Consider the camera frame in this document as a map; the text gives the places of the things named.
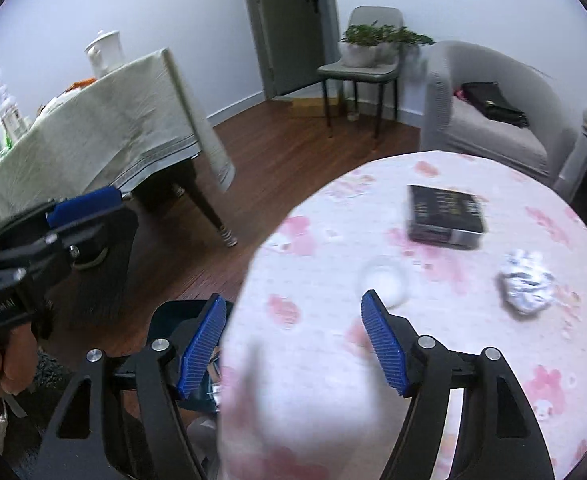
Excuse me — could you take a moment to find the black box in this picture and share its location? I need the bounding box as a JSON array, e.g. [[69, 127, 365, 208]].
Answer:
[[406, 184, 489, 250]]

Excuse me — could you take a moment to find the grey armchair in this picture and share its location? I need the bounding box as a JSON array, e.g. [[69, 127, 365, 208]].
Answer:
[[420, 41, 579, 188]]

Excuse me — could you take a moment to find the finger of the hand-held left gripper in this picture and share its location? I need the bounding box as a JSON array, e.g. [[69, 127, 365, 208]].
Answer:
[[18, 205, 139, 281], [0, 186, 124, 261]]

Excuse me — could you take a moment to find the dark bin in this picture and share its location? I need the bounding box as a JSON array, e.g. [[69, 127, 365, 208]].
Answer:
[[151, 300, 234, 416]]

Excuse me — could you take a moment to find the grey door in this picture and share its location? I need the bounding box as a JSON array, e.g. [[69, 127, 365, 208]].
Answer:
[[238, 0, 341, 101]]

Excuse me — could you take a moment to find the grey dining chair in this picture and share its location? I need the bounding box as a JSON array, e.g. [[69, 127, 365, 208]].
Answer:
[[317, 6, 405, 140]]

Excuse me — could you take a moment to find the beige tablecloth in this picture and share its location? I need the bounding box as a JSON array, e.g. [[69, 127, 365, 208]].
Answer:
[[0, 48, 237, 236]]

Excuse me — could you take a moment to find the person's left hand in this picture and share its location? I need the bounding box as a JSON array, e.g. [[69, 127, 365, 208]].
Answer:
[[0, 327, 39, 416]]

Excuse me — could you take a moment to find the potted plant white pot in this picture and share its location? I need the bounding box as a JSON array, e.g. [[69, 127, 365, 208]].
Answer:
[[373, 25, 437, 66], [341, 25, 380, 68]]

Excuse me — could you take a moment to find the white kettle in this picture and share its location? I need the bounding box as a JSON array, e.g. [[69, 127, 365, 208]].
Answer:
[[84, 29, 124, 78]]

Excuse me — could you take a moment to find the flat cardboard piece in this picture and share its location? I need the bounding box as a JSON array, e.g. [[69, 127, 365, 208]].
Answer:
[[291, 97, 327, 120]]

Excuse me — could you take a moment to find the black handbag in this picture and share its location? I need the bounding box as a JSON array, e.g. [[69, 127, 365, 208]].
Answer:
[[461, 81, 530, 128]]

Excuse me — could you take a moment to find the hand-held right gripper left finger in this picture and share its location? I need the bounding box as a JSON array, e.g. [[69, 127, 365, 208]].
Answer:
[[28, 294, 227, 480]]

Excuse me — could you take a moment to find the pink printed tablecloth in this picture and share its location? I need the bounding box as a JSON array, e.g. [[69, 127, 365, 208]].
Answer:
[[218, 150, 587, 480]]

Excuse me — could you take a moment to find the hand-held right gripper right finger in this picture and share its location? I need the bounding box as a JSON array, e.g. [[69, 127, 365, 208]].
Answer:
[[361, 290, 557, 480]]

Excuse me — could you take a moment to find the dark wooden table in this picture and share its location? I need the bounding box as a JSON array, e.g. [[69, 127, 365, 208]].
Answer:
[[134, 157, 238, 248]]

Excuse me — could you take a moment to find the clear plastic bottle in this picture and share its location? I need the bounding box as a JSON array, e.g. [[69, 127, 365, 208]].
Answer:
[[0, 90, 29, 156]]

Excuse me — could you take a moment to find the foil ball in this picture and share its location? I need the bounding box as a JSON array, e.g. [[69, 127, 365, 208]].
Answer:
[[496, 249, 557, 317]]

